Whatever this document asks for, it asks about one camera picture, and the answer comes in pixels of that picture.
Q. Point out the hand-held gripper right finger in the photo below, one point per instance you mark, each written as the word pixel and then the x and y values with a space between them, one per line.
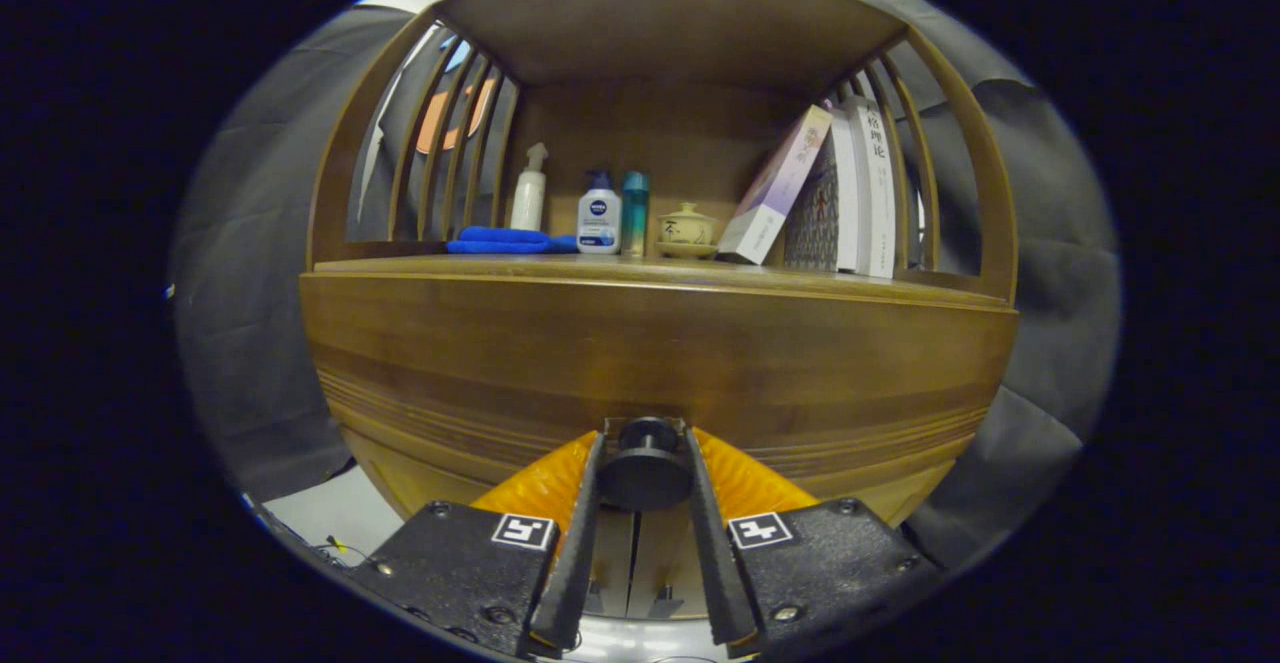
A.
pixel 715 563

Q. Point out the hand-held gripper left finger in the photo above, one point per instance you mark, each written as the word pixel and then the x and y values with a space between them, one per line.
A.
pixel 580 563

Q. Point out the black round drawer knob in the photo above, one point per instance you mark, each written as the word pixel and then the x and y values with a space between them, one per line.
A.
pixel 645 478

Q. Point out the brown wooden drawer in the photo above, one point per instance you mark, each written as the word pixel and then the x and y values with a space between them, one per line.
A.
pixel 650 353

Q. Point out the wooden cabinet door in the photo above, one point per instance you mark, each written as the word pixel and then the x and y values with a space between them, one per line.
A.
pixel 612 563
pixel 665 563

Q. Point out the brown wooden cabinet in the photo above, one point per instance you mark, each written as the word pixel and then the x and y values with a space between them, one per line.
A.
pixel 650 23

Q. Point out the blue folded cloth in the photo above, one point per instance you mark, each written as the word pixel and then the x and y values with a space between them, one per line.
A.
pixel 500 240

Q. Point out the white blue lotion bottle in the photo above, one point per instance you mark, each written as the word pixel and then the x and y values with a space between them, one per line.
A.
pixel 598 228

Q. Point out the beige lidded ceramic cup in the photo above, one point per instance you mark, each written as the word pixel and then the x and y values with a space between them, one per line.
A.
pixel 687 228

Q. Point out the teal slim bottle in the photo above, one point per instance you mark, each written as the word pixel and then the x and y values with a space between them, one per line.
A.
pixel 635 213

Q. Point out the dark patterned book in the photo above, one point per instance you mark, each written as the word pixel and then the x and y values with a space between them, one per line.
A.
pixel 815 223

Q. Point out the white pump bottle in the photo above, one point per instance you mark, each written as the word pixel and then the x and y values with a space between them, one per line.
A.
pixel 528 203

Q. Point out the purple white leaning book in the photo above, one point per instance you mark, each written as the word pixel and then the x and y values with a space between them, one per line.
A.
pixel 775 188

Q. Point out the plain white book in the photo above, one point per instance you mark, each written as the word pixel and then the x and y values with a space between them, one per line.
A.
pixel 847 193

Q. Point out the white book with black text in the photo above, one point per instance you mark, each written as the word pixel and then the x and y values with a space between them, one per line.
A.
pixel 878 193

